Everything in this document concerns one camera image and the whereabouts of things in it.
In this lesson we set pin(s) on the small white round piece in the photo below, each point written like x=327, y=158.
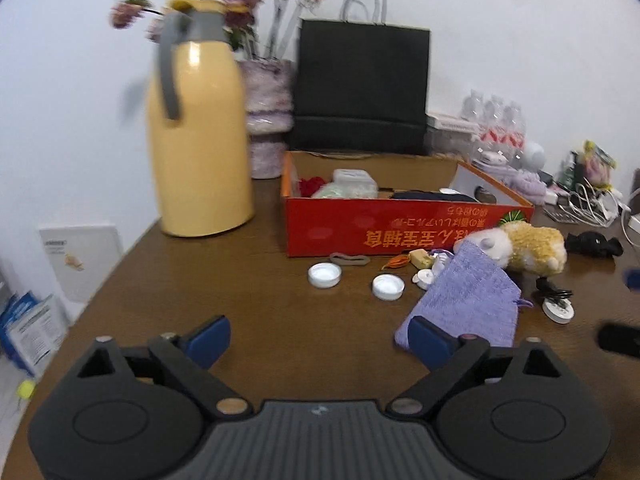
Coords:
x=424, y=280

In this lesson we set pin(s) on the purple knit pouch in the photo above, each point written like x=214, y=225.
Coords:
x=460, y=295

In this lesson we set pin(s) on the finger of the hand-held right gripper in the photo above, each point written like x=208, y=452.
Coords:
x=620, y=339
x=634, y=280

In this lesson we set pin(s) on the yellow green snack packet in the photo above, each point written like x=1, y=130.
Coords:
x=597, y=165

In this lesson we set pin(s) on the purple fluffy headband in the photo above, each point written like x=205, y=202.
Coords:
x=522, y=185

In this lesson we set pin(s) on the yellow plush toy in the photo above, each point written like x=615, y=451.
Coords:
x=535, y=245

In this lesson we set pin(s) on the small orange trinket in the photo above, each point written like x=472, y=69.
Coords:
x=396, y=262

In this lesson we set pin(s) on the white flat box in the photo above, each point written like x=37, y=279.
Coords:
x=452, y=122

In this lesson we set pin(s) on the white oval case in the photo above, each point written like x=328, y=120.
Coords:
x=489, y=159

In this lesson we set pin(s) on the small yellow floor object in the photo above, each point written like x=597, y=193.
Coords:
x=26, y=390

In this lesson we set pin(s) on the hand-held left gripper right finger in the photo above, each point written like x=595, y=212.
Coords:
x=427, y=342

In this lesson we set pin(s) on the clear plastic bag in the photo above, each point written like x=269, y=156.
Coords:
x=345, y=191

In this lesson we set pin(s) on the white leaning panel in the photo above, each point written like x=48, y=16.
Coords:
x=80, y=260

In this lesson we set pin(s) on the white bottle cap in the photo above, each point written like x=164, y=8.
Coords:
x=325, y=275
x=388, y=287

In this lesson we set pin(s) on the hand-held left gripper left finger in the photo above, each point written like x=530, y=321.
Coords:
x=210, y=340

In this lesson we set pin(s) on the black zip pouch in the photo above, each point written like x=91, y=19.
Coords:
x=415, y=195

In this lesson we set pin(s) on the lavender textured vase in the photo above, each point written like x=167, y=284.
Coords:
x=267, y=110

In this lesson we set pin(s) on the clear water bottle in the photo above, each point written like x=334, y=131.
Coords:
x=514, y=127
x=475, y=120
x=492, y=125

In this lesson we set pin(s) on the small yellow trinket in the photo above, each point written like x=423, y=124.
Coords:
x=420, y=260

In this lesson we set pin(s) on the white round charger puck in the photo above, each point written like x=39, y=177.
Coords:
x=559, y=311

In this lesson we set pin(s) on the red cardboard box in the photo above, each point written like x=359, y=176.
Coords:
x=340, y=230

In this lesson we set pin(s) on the black paper bag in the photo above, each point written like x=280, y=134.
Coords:
x=360, y=85

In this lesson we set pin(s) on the yellow thermos jug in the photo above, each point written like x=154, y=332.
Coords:
x=200, y=135

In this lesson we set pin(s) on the white blue pet food bag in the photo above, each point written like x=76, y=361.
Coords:
x=42, y=335

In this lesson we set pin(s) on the red rose flower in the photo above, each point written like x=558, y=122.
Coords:
x=312, y=186

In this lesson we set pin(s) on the white round device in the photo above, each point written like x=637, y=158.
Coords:
x=533, y=155

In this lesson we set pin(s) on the black hair clip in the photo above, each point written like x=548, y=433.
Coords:
x=595, y=246

